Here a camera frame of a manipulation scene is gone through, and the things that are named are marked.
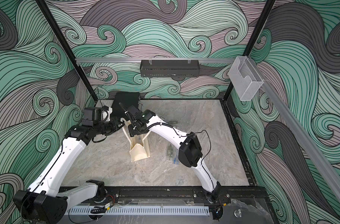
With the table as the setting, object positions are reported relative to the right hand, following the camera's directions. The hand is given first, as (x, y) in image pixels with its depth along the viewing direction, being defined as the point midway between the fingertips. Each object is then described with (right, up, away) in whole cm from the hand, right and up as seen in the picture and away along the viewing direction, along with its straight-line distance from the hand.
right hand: (133, 133), depth 82 cm
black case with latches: (-14, +23, +36) cm, 45 cm away
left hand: (-3, +7, -8) cm, 11 cm away
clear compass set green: (+23, -13, +6) cm, 27 cm away
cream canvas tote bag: (+4, -8, -2) cm, 9 cm away
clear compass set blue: (+26, -15, +6) cm, 31 cm away
